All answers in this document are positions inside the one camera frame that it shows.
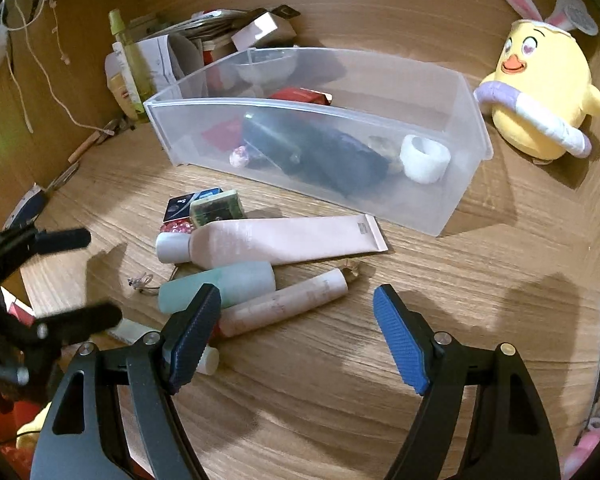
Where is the large pink cosmetic tube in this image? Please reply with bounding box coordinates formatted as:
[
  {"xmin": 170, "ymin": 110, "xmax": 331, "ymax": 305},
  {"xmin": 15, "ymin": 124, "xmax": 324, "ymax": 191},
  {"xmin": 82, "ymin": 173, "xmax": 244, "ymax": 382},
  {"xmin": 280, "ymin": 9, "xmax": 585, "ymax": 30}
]
[{"xmin": 156, "ymin": 214, "xmax": 388, "ymax": 269}]

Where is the red tea packet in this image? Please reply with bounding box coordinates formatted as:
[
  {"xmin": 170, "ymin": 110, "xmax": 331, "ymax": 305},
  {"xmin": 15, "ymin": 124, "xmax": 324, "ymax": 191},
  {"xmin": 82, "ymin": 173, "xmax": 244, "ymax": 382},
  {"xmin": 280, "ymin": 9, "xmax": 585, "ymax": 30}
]
[{"xmin": 201, "ymin": 87, "xmax": 332, "ymax": 153}]

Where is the dark green glass bottle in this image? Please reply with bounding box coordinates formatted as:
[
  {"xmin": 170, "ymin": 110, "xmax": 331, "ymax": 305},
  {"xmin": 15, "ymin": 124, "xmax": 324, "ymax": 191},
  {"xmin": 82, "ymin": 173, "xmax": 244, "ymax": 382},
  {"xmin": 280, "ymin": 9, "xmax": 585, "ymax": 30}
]
[{"xmin": 245, "ymin": 114, "xmax": 389, "ymax": 196}]

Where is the small white vial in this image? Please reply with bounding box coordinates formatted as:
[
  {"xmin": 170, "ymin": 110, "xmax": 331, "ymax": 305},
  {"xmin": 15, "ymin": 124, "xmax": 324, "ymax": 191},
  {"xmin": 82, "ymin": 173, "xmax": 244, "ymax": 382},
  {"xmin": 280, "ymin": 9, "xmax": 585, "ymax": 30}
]
[{"xmin": 162, "ymin": 343, "xmax": 221, "ymax": 377}]

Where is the red round candy tin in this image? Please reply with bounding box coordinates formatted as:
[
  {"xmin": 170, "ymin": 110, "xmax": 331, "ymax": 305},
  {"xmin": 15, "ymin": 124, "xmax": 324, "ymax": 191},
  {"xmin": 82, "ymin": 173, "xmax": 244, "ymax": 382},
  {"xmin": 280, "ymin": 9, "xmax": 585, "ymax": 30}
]
[{"xmin": 160, "ymin": 218, "xmax": 195, "ymax": 234}]

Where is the blue card pack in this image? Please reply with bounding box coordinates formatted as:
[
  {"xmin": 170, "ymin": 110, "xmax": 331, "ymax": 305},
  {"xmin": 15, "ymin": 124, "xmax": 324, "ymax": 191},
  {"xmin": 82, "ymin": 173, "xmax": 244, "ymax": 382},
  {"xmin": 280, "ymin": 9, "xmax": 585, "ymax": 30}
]
[{"xmin": 163, "ymin": 188, "xmax": 223, "ymax": 223}]

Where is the pale green bottle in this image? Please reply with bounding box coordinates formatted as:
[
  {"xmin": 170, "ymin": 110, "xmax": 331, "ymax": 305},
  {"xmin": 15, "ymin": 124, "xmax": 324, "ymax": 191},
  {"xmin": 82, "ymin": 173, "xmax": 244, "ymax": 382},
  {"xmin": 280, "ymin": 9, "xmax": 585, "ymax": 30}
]
[{"xmin": 158, "ymin": 261, "xmax": 276, "ymax": 314}]

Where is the white green label tube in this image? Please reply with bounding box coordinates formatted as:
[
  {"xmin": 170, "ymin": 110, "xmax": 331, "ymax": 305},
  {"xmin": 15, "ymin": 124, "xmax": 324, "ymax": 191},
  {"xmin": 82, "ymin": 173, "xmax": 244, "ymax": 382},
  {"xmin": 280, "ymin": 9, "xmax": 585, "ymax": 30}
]
[{"xmin": 112, "ymin": 41, "xmax": 145, "ymax": 118}]

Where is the beige cosmetic bottle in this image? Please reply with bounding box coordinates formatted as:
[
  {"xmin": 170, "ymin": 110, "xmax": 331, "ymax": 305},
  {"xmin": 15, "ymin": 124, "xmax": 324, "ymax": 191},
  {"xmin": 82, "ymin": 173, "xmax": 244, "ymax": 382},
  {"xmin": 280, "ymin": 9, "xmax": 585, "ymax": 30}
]
[{"xmin": 107, "ymin": 73, "xmax": 138, "ymax": 122}]

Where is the green small box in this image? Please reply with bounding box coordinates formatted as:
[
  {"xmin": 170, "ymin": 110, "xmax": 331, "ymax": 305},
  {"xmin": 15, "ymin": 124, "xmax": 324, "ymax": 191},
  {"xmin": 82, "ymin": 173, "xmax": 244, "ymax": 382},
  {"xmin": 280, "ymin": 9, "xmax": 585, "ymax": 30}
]
[{"xmin": 189, "ymin": 190, "xmax": 246, "ymax": 228}]

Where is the green spray bottle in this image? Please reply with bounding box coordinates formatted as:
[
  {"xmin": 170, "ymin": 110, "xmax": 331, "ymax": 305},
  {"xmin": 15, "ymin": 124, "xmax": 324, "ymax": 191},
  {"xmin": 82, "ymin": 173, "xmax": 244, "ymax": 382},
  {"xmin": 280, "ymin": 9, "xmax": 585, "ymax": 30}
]
[{"xmin": 108, "ymin": 9, "xmax": 154, "ymax": 119}]

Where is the white pink slim tube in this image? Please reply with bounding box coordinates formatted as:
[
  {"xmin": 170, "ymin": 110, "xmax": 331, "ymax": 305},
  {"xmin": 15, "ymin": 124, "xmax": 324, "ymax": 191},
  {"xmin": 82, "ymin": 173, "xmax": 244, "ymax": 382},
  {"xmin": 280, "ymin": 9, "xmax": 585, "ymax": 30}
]
[{"xmin": 214, "ymin": 269, "xmax": 349, "ymax": 339}]

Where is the white folded paper stack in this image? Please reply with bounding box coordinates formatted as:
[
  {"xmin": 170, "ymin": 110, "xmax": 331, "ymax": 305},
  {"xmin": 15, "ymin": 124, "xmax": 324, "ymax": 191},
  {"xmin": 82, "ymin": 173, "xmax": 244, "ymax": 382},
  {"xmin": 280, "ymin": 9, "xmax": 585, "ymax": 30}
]
[{"xmin": 136, "ymin": 34, "xmax": 208, "ymax": 100}]

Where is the white tape roll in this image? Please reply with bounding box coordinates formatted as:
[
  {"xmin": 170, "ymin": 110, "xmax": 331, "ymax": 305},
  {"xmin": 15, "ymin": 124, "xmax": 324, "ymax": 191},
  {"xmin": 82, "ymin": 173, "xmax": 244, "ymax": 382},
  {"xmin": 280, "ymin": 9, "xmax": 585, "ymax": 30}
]
[{"xmin": 400, "ymin": 134, "xmax": 451, "ymax": 184}]

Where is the stack of booklets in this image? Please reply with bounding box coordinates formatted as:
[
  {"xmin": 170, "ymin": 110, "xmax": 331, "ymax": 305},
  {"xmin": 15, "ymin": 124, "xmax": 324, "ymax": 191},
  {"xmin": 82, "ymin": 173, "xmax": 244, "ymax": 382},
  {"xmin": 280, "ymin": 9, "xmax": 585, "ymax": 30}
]
[{"xmin": 144, "ymin": 4, "xmax": 301, "ymax": 42}]

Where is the clear plastic storage bin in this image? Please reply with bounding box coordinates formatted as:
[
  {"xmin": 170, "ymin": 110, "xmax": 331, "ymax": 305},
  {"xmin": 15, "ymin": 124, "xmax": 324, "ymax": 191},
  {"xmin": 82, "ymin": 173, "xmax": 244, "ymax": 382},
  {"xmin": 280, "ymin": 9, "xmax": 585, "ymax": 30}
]
[{"xmin": 146, "ymin": 47, "xmax": 493, "ymax": 236}]

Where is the yellow chick bunny plush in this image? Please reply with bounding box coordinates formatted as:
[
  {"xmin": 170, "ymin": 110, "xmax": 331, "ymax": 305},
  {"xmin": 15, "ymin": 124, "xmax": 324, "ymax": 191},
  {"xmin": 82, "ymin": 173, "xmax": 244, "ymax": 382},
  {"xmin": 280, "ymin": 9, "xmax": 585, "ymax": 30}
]
[{"xmin": 474, "ymin": 0, "xmax": 600, "ymax": 164}]

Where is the small white pink box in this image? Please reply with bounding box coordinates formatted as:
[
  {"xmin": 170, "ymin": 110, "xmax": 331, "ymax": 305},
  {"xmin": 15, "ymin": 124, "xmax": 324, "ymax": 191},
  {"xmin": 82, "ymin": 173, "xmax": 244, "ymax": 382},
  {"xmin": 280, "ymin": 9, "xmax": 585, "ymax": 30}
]
[{"xmin": 232, "ymin": 12, "xmax": 297, "ymax": 51}]

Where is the white charging cable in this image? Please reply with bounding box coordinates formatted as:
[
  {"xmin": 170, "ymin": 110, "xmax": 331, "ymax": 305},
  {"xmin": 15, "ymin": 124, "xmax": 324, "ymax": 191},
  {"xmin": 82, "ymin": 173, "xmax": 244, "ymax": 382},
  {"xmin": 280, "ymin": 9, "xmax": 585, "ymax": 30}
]
[{"xmin": 2, "ymin": 0, "xmax": 117, "ymax": 137}]

